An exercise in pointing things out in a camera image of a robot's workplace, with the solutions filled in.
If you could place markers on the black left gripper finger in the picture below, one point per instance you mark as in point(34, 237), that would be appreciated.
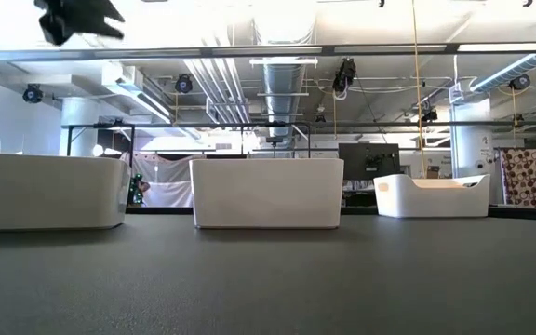
point(100, 11)
point(96, 29)

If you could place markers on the white plastic basket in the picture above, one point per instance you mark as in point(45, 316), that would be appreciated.
point(268, 193)
point(40, 191)
point(433, 200)

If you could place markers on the grey overhead rig beam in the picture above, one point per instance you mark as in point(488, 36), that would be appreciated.
point(156, 52)

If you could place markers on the white round column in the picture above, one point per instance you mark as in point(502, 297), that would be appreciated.
point(79, 135)
point(473, 139)

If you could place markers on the white hanging sheet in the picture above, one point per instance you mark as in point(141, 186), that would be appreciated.
point(165, 181)

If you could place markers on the black computer monitor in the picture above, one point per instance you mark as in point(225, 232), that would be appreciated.
point(369, 160)

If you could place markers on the small cardboard box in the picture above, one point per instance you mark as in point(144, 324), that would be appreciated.
point(433, 172)

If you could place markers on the polka-dot patterned cloth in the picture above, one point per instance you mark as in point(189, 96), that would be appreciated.
point(524, 177)

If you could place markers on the white ceiling duct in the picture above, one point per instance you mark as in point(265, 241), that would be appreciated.
point(128, 88)

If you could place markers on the black metal frame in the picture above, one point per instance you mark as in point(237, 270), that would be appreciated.
point(179, 125)

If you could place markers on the silver ventilation duct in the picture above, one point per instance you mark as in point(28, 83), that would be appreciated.
point(284, 93)
point(505, 74)

